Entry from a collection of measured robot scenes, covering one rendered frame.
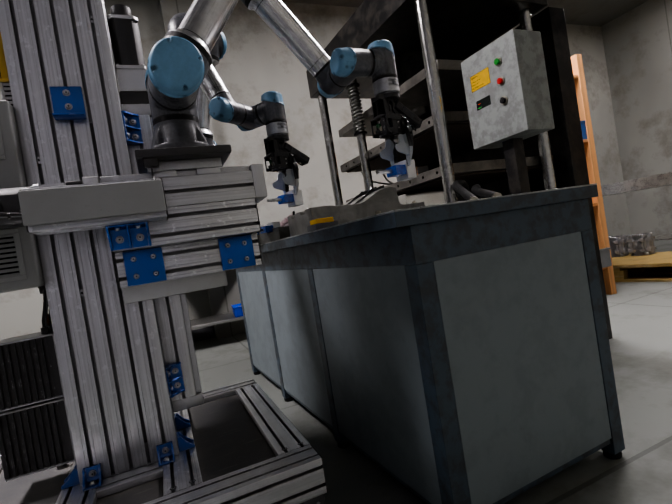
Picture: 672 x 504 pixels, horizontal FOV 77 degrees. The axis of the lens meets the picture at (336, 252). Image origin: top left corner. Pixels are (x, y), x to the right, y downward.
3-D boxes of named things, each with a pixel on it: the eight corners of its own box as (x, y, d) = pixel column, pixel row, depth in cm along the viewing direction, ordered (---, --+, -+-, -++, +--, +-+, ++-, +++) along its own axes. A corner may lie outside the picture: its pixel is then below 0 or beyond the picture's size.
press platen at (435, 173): (449, 173, 201) (448, 163, 201) (346, 207, 300) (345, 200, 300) (554, 163, 232) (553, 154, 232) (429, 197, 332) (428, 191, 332)
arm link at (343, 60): (326, 86, 124) (359, 87, 129) (342, 69, 114) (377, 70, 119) (322, 60, 124) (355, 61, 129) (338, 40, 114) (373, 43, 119)
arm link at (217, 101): (165, -6, 144) (231, 104, 134) (190, 7, 154) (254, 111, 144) (148, 21, 149) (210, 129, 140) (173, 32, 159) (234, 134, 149)
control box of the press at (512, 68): (563, 398, 167) (507, 27, 164) (504, 381, 194) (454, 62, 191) (598, 383, 176) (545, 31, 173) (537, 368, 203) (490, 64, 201)
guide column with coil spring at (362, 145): (383, 284, 263) (349, 76, 260) (378, 284, 268) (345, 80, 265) (390, 283, 265) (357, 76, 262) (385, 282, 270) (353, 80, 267)
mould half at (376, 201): (314, 232, 151) (308, 195, 151) (290, 238, 174) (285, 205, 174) (426, 216, 172) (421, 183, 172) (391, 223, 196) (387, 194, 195)
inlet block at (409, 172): (383, 179, 118) (380, 160, 118) (372, 183, 122) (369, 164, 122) (417, 177, 125) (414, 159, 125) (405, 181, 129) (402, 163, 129)
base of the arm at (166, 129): (151, 152, 102) (144, 111, 102) (152, 166, 116) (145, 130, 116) (214, 148, 108) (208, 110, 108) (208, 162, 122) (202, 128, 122)
